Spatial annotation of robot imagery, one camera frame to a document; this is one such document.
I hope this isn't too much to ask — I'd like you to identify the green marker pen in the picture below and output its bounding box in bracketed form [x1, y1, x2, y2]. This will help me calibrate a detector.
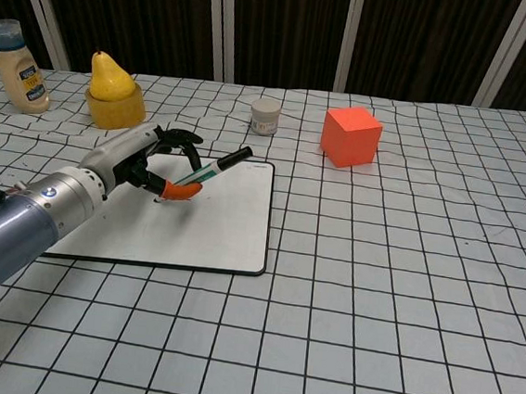
[154, 138, 255, 213]

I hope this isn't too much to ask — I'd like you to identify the orange cube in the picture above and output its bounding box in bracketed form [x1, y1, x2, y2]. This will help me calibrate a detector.
[317, 102, 385, 172]

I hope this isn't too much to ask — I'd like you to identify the white screen frame post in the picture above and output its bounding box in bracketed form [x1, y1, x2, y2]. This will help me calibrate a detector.
[472, 0, 526, 111]
[333, 0, 374, 95]
[198, 0, 244, 83]
[0, 0, 78, 71]

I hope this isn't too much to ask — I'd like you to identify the mayonnaise squeeze bottle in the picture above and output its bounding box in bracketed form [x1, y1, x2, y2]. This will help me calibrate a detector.
[0, 17, 58, 118]

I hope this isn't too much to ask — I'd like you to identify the black grid white tablecloth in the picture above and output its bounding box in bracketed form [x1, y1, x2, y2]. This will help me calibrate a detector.
[0, 58, 526, 394]

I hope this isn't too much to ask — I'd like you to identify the small white jar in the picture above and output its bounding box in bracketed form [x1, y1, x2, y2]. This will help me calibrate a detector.
[248, 97, 283, 139]

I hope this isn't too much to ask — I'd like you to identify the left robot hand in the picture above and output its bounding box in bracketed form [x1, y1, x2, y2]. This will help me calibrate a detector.
[76, 117, 211, 210]

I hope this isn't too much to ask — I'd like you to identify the yellow pear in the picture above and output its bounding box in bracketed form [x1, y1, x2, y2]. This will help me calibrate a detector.
[88, 48, 140, 104]

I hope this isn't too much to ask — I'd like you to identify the yellow round holder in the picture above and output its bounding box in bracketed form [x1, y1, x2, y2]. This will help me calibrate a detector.
[82, 78, 150, 133]

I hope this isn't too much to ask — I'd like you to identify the white dry-erase board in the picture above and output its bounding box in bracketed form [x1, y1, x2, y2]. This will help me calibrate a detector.
[42, 141, 278, 279]

